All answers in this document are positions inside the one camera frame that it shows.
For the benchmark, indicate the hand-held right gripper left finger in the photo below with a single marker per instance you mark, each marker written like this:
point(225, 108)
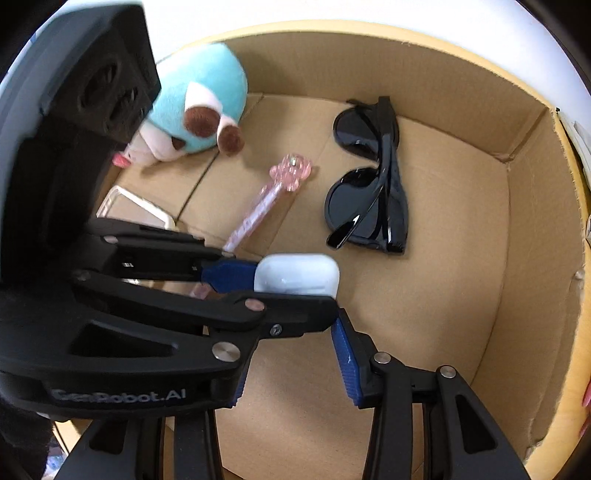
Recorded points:
point(241, 387)

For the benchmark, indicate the pink object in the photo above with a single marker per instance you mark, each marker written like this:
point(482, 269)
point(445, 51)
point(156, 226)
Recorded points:
point(586, 410)

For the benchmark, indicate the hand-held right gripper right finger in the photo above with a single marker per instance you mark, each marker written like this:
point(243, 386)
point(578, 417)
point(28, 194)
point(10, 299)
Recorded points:
point(346, 364)

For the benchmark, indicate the white object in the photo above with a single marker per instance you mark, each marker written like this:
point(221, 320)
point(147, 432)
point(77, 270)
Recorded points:
point(582, 138)

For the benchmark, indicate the yellow cardboard box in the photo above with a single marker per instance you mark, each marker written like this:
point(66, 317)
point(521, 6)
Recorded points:
point(461, 230)

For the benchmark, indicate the white earbud case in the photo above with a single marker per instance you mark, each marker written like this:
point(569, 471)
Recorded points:
point(295, 274)

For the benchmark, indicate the clear phone case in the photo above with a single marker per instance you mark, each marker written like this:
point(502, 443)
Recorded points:
point(138, 207)

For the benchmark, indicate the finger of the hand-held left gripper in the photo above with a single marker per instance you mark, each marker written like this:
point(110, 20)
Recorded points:
point(300, 314)
point(231, 274)

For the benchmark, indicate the pink transparent flower wand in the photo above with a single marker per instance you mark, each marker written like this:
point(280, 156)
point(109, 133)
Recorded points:
point(258, 207)

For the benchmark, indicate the turquoise pink plush toy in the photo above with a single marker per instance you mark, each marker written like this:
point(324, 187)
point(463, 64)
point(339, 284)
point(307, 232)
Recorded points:
point(203, 69)

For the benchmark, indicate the black sunglasses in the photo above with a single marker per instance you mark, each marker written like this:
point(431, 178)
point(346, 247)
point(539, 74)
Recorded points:
point(360, 217)

